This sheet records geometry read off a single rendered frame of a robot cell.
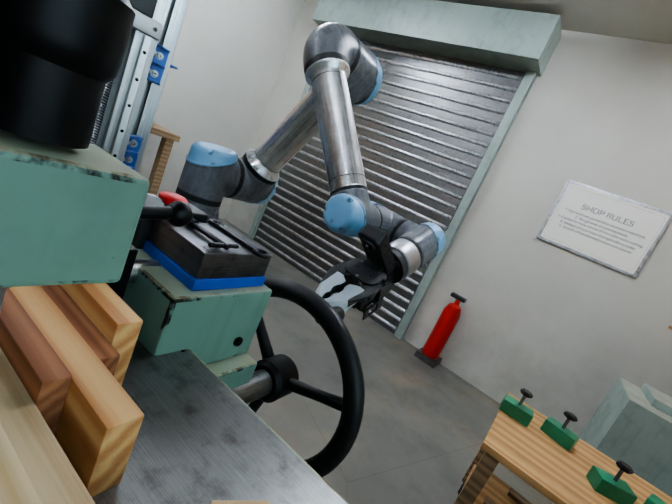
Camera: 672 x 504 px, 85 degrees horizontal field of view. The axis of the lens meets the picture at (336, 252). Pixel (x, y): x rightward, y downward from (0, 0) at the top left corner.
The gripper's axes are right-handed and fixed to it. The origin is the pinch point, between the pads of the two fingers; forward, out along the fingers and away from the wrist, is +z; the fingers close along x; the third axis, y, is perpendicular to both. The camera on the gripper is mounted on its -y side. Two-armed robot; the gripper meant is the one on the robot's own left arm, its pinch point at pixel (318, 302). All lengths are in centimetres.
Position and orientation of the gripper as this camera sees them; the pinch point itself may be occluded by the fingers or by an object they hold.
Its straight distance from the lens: 58.1
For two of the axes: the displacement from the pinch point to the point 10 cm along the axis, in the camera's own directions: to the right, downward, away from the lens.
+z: -6.9, 3.7, -6.3
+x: -7.1, -4.8, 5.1
